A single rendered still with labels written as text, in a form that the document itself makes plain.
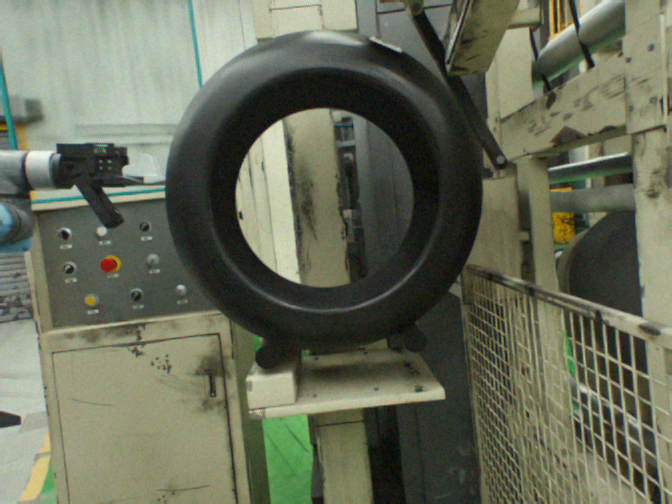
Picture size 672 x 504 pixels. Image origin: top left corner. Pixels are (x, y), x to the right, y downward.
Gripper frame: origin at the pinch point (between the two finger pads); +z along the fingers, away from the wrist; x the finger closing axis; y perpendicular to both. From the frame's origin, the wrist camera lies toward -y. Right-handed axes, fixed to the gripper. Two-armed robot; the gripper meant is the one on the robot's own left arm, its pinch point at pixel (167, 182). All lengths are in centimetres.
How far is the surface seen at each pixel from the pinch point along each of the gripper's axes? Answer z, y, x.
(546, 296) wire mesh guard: 65, -19, -26
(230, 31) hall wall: -136, 324, 944
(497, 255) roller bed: 72, -16, 21
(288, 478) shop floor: 14, -125, 133
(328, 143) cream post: 31.9, 11.2, 28.1
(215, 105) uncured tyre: 12.0, 12.6, -12.3
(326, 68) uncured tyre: 31.3, 18.7, -12.8
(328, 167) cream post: 31.9, 5.3, 28.1
